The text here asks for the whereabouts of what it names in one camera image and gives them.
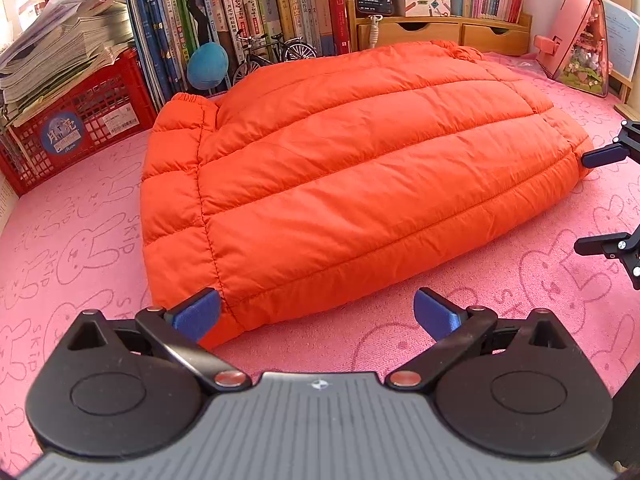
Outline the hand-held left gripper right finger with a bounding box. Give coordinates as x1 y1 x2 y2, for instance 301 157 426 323
385 287 568 391

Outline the wooden desktop organizer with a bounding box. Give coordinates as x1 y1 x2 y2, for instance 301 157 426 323
346 0 534 57

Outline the pink triangular toy house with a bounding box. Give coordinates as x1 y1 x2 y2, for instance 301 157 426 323
534 0 611 99

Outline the orange down jacket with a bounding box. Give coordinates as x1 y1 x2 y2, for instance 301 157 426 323
141 40 591 351

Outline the wooden stand base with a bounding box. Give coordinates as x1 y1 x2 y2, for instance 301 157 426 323
614 70 640 121

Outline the wooden drawer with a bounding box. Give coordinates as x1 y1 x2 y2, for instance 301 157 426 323
377 21 460 49
461 24 524 56

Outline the row of tall picture books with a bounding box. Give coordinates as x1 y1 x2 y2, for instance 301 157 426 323
122 0 351 106

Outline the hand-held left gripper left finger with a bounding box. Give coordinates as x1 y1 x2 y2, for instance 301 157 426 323
65 287 253 394

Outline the red plastic crate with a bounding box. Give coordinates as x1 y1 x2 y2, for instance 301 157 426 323
0 50 159 197

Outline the stack of magazines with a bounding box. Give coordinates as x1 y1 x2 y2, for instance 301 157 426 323
0 0 135 121

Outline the pink rabbit-print blanket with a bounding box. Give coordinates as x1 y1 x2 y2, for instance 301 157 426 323
0 52 640 461

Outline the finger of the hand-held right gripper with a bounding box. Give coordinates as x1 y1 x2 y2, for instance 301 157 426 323
574 225 640 291
581 120 640 170

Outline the light blue paper sheet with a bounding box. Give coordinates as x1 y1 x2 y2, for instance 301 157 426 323
602 0 634 81

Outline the black model bicycle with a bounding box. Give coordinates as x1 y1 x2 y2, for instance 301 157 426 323
231 30 319 86

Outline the blue plush ball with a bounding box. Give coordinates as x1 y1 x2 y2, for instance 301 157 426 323
187 42 230 90

